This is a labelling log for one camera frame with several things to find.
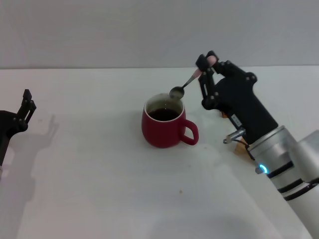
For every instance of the light wooden block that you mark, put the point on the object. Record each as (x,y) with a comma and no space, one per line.
(240,149)

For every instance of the red ceramic coffee cup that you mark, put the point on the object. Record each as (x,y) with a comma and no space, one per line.
(159,134)

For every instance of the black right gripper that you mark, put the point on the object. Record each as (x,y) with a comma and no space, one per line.
(241,104)

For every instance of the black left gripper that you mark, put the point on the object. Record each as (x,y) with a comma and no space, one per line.
(6,127)

